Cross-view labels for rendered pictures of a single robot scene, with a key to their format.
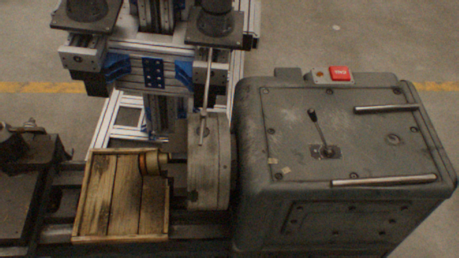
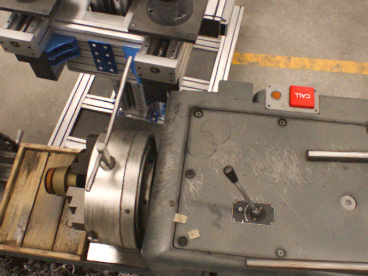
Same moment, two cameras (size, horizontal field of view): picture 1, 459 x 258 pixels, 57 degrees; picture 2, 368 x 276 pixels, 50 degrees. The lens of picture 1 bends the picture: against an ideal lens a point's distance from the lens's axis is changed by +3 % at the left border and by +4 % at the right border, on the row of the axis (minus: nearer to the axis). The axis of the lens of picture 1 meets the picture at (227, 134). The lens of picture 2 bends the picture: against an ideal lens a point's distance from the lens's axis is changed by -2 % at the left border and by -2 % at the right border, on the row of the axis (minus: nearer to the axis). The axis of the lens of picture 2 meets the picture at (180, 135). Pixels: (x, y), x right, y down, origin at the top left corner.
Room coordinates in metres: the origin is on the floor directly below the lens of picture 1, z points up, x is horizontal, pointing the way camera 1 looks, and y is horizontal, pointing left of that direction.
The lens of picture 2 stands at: (0.41, -0.22, 2.09)
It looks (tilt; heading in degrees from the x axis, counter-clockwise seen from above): 62 degrees down; 18
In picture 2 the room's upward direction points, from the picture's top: 2 degrees counter-clockwise
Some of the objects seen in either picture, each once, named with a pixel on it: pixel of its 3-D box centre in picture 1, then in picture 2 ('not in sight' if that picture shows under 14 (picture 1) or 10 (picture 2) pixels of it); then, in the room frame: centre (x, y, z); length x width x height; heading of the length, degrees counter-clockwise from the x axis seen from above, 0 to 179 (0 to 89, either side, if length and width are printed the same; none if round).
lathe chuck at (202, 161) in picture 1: (201, 160); (118, 186); (0.74, 0.07, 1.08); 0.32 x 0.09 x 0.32; 9
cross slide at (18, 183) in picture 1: (11, 180); not in sight; (0.66, 0.68, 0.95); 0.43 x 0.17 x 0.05; 9
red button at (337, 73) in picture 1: (339, 74); (301, 97); (1.03, -0.34, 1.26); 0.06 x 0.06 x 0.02; 9
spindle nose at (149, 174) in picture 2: (230, 160); (152, 190); (0.75, -0.02, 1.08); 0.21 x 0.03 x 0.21; 9
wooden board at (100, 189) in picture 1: (126, 192); (50, 198); (0.70, 0.33, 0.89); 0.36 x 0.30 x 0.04; 9
